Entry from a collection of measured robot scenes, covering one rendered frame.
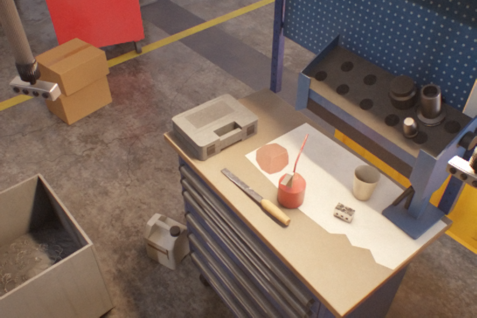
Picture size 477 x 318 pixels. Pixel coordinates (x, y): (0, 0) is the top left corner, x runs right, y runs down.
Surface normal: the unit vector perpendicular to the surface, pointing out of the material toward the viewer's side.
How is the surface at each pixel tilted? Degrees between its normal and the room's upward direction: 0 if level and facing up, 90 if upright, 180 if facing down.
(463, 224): 90
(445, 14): 90
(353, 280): 0
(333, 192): 0
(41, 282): 90
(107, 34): 90
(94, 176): 0
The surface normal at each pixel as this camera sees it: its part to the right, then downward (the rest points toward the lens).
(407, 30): -0.80, 0.40
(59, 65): 0.00, -0.75
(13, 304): 0.66, 0.51
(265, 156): -0.59, -0.48
